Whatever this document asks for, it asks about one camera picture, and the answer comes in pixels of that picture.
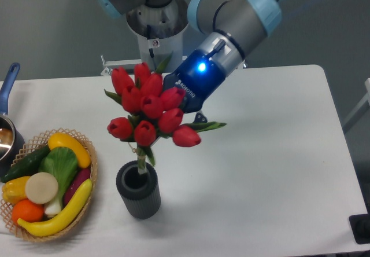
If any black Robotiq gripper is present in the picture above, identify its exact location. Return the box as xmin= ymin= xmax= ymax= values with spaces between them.
xmin=163 ymin=50 xmax=225 ymax=123

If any red tulip bouquet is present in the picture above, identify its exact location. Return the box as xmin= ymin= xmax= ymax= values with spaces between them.
xmin=105 ymin=56 xmax=225 ymax=175

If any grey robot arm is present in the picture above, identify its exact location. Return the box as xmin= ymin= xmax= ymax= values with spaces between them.
xmin=97 ymin=0 xmax=282 ymax=123

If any dark grey ribbed vase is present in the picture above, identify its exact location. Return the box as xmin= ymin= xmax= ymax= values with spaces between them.
xmin=116 ymin=161 xmax=161 ymax=219

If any purple sweet potato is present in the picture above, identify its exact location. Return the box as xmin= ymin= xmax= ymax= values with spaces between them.
xmin=63 ymin=168 xmax=91 ymax=206

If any yellow squash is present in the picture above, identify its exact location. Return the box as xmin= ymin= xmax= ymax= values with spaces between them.
xmin=48 ymin=133 xmax=91 ymax=168

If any green bok choy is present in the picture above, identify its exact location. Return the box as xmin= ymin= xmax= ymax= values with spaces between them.
xmin=38 ymin=147 xmax=78 ymax=218

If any woven wicker basket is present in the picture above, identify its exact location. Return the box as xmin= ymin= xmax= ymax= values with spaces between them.
xmin=1 ymin=128 xmax=98 ymax=243

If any round beige onion slice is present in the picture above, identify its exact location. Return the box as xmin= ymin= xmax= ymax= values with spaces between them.
xmin=25 ymin=172 xmax=58 ymax=204

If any dark green cucumber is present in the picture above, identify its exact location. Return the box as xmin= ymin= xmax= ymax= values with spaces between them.
xmin=1 ymin=145 xmax=50 ymax=183

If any yellow banana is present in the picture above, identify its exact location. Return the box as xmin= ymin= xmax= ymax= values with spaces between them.
xmin=17 ymin=179 xmax=93 ymax=237

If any black device at edge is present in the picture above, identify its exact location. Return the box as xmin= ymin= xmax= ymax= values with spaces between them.
xmin=349 ymin=214 xmax=369 ymax=244

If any orange fruit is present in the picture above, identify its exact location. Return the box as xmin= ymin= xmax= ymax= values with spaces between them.
xmin=12 ymin=199 xmax=44 ymax=226

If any yellow bell pepper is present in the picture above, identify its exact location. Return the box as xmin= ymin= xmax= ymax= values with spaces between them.
xmin=2 ymin=176 xmax=30 ymax=204

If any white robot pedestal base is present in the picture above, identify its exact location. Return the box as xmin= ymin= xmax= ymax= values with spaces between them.
xmin=101 ymin=0 xmax=188 ymax=76

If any white frame at right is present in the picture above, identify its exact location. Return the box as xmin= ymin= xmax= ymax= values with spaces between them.
xmin=342 ymin=78 xmax=369 ymax=134

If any blue-handled saucepan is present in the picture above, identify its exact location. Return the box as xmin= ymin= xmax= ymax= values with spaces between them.
xmin=1 ymin=63 xmax=24 ymax=176

